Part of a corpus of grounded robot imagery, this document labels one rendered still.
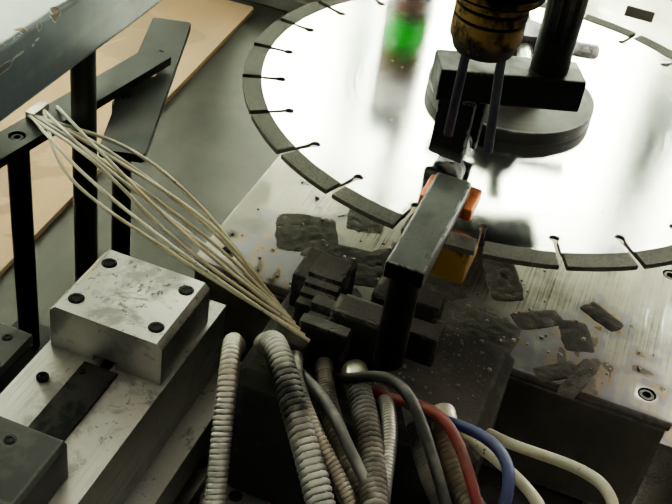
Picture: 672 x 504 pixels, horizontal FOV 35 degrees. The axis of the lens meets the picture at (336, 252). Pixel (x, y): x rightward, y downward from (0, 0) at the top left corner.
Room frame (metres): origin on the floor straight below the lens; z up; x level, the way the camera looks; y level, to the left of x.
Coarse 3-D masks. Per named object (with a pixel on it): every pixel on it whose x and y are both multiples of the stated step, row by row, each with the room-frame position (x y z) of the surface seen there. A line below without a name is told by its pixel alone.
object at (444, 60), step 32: (576, 0) 0.55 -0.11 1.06; (544, 32) 0.56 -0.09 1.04; (576, 32) 0.56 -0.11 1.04; (448, 64) 0.55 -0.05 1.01; (480, 64) 0.55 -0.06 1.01; (512, 64) 0.56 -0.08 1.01; (544, 64) 0.55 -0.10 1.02; (576, 64) 0.57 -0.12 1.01; (448, 96) 0.54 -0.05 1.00; (480, 96) 0.54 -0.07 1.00; (512, 96) 0.55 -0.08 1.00; (544, 96) 0.55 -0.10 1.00; (576, 96) 0.55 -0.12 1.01; (480, 128) 0.56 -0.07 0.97
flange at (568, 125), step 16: (432, 96) 0.62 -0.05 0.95; (512, 112) 0.60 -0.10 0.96; (528, 112) 0.61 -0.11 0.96; (544, 112) 0.61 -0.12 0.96; (560, 112) 0.62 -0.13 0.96; (576, 112) 0.62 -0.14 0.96; (592, 112) 0.63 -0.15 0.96; (496, 128) 0.59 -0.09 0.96; (512, 128) 0.59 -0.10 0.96; (528, 128) 0.59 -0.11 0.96; (544, 128) 0.59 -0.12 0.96; (560, 128) 0.60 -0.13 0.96; (576, 128) 0.60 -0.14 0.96; (528, 144) 0.59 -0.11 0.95; (544, 144) 0.59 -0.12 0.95
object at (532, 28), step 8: (528, 16) 0.67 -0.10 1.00; (528, 24) 0.64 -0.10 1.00; (536, 24) 0.65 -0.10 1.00; (528, 32) 0.63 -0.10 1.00; (536, 32) 0.63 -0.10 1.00; (528, 40) 0.63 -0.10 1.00; (520, 48) 0.62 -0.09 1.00; (528, 48) 0.62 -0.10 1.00; (576, 48) 0.63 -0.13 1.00; (584, 48) 0.64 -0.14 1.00; (592, 48) 0.64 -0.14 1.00; (520, 56) 0.61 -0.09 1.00; (528, 56) 0.61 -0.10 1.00; (576, 56) 0.64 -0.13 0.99; (584, 56) 0.63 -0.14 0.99; (592, 56) 0.63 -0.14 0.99
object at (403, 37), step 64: (384, 0) 0.77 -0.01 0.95; (448, 0) 0.79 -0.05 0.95; (320, 64) 0.65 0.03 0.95; (384, 64) 0.66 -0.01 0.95; (640, 64) 0.73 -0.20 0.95; (320, 128) 0.57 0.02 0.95; (384, 128) 0.58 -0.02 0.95; (640, 128) 0.63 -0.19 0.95; (384, 192) 0.51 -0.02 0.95; (512, 192) 0.53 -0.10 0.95; (576, 192) 0.54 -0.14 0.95; (640, 192) 0.55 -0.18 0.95
